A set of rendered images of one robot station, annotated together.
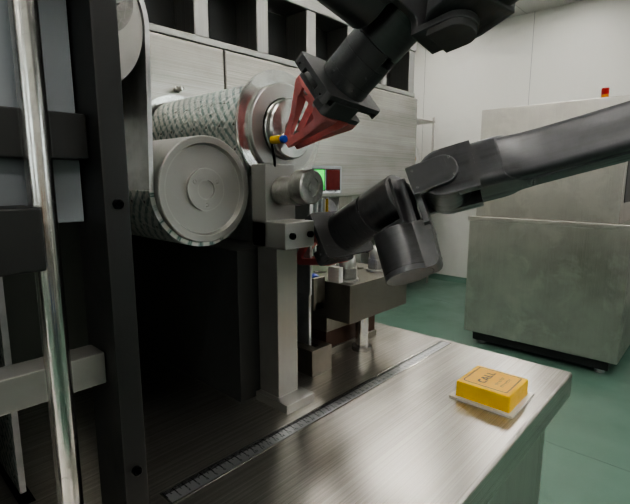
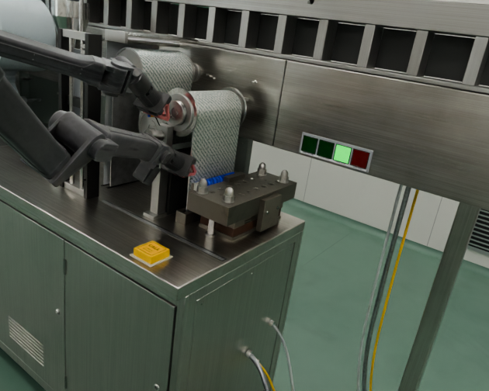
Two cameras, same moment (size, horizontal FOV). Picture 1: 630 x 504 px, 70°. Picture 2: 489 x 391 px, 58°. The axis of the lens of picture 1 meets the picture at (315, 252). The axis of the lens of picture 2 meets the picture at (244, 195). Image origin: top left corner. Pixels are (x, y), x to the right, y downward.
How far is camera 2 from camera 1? 149 cm
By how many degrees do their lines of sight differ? 78
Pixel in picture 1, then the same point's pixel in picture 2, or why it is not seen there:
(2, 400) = not seen: hidden behind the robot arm
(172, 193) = (143, 126)
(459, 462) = (103, 237)
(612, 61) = not seen: outside the picture
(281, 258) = not seen: hidden behind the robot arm
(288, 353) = (154, 197)
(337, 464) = (109, 219)
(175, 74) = (256, 74)
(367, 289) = (198, 199)
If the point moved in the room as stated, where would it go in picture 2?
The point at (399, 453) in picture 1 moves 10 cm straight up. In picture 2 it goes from (112, 230) to (113, 198)
